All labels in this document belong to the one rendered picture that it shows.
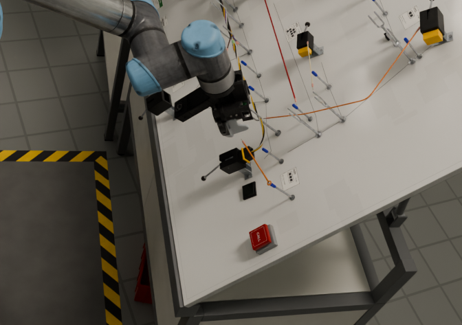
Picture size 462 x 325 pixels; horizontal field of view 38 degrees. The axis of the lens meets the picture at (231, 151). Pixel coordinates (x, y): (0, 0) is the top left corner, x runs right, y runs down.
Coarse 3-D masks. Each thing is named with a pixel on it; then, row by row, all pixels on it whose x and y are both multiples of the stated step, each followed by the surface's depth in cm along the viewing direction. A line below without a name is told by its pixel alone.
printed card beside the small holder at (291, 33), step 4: (296, 24) 186; (288, 28) 187; (292, 28) 186; (296, 28) 185; (300, 28) 184; (284, 32) 188; (288, 32) 187; (292, 32) 186; (296, 32) 185; (300, 32) 184; (288, 36) 186; (292, 36) 185; (296, 36) 184; (288, 40) 186
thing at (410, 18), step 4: (412, 8) 164; (416, 8) 163; (404, 12) 165; (408, 12) 164; (412, 12) 163; (416, 12) 163; (400, 16) 165; (404, 16) 164; (408, 16) 164; (412, 16) 163; (416, 16) 162; (400, 20) 165; (404, 20) 164; (408, 20) 163; (412, 20) 162; (416, 20) 162; (404, 24) 163; (408, 24) 163; (412, 24) 162; (404, 28) 163
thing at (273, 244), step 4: (268, 228) 162; (272, 228) 163; (272, 232) 162; (272, 236) 161; (272, 240) 160; (276, 240) 161; (268, 244) 161; (272, 244) 160; (276, 244) 160; (264, 248) 161; (268, 248) 161; (272, 248) 161; (256, 252) 162; (260, 252) 162; (264, 252) 162
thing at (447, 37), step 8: (432, 0) 153; (432, 8) 149; (424, 16) 150; (432, 16) 148; (440, 16) 149; (424, 24) 149; (432, 24) 147; (440, 24) 148; (424, 32) 149; (448, 32) 155; (448, 40) 154
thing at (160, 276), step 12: (156, 192) 220; (156, 204) 220; (144, 216) 239; (156, 216) 220; (156, 228) 220; (156, 240) 219; (156, 252) 219; (156, 264) 219; (156, 276) 219; (168, 276) 202; (156, 288) 219; (168, 288) 202; (156, 300) 218; (168, 300) 201; (156, 312) 218; (168, 312) 201; (168, 324) 201
